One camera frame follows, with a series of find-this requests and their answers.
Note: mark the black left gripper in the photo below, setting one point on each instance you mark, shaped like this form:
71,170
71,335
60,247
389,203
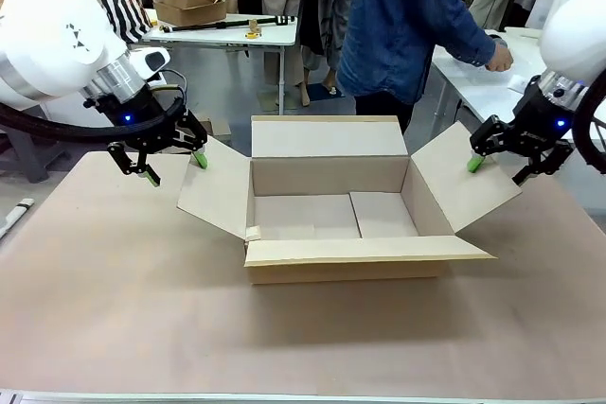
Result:
137,110

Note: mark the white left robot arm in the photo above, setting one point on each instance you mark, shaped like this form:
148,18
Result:
47,21

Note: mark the large brown cardboard box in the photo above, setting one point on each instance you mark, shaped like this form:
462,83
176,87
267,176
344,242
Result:
331,252

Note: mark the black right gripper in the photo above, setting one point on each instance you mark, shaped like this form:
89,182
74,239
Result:
540,125

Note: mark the short cardboard tube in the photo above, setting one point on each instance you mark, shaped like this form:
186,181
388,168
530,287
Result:
254,24

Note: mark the white paper sheet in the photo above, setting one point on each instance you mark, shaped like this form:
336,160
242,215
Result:
521,84

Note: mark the long white work table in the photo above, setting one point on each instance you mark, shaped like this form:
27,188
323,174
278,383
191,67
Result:
473,77

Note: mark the black white striped bag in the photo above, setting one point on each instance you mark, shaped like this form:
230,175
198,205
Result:
123,11

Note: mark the white table with metal legs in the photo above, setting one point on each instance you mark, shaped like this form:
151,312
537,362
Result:
213,37

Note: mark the white bar with black band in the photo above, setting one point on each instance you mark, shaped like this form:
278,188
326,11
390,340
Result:
14,215

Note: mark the yellow tape roll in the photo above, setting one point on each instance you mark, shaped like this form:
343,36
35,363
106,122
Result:
253,35

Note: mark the person's left forearm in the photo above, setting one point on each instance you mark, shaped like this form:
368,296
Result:
473,42

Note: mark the long black pole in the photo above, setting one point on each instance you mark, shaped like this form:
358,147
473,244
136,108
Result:
203,25

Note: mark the person in denim shirt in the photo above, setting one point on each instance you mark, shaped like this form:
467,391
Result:
393,21

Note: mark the person's left hand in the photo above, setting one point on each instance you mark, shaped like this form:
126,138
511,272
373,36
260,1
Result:
502,56

